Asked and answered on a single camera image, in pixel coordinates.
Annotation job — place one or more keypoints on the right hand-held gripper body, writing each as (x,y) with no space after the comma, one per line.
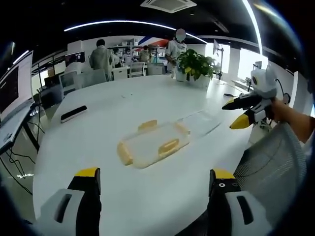
(264,81)

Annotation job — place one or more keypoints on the grey mesh office chair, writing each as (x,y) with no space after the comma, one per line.
(273,167)

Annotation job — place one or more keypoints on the green potted plant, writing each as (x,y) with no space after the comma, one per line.
(194,62)

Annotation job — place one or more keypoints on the clear plastic container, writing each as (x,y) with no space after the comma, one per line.
(201,121)

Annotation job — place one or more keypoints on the small black object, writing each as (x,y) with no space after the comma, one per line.
(228,94)

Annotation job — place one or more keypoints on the white side desk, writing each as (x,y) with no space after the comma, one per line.
(11,132)

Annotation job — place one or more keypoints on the black and white bar device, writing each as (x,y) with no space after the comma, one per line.
(73,114)

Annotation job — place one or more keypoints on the white office chair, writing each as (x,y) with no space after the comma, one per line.
(137,69)
(119,73)

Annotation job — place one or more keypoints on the clear container lid yellow clips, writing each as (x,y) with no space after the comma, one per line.
(152,145)

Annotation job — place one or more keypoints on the computer monitor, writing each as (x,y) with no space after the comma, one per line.
(16,83)

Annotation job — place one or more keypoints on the ceiling air conditioner vent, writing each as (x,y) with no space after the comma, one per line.
(168,5)

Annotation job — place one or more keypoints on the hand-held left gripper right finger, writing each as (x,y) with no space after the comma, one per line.
(229,201)

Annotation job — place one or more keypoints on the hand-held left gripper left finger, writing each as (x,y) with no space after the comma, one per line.
(73,196)

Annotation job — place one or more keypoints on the white plant pot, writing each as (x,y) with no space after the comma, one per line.
(182,77)

